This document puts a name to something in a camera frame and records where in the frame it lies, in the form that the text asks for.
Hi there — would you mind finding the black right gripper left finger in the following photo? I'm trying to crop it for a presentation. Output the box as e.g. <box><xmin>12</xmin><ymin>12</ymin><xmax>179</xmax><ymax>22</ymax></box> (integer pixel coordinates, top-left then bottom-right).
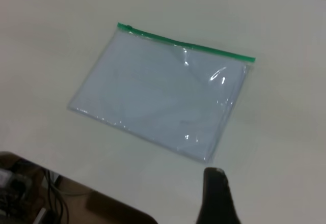
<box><xmin>196</xmin><ymin>167</ymin><xmax>225</xmax><ymax>224</ymax></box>

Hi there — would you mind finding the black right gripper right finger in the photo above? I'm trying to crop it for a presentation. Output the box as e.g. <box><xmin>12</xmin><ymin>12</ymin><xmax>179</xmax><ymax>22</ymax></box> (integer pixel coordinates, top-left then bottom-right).
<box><xmin>215</xmin><ymin>167</ymin><xmax>241</xmax><ymax>224</ymax></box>

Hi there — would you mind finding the clear plastic zip bag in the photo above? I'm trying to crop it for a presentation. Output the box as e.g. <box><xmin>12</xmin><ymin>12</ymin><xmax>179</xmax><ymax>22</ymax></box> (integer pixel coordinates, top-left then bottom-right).
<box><xmin>66</xmin><ymin>22</ymin><xmax>256</xmax><ymax>164</ymax></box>

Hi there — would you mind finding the thick black cable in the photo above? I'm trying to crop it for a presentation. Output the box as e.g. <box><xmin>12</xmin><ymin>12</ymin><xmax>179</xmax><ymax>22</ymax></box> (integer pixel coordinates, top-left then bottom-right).
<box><xmin>45</xmin><ymin>169</ymin><xmax>70</xmax><ymax>224</ymax></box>

